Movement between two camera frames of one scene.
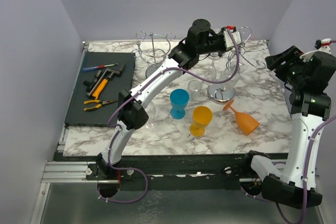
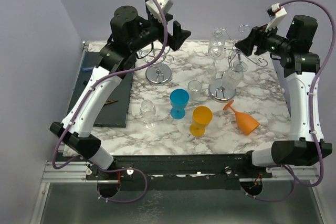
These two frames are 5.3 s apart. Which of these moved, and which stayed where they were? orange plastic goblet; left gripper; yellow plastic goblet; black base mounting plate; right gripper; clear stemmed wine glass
Moved: left gripper; right gripper
Stayed: black base mounting plate; yellow plastic goblet; orange plastic goblet; clear stemmed wine glass
